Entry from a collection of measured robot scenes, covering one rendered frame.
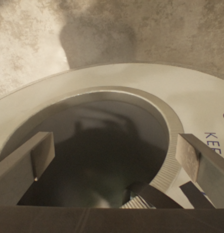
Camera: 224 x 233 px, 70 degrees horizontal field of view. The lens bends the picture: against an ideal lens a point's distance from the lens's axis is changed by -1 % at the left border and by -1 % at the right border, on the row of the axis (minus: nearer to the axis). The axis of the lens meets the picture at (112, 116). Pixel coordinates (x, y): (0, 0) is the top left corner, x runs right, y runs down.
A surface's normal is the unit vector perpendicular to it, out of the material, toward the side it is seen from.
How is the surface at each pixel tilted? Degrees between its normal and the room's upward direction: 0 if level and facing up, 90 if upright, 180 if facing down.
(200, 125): 90
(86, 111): 17
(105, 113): 2
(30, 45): 0
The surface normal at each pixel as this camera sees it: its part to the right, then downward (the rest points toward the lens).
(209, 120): -0.15, -0.79
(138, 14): -0.13, 0.61
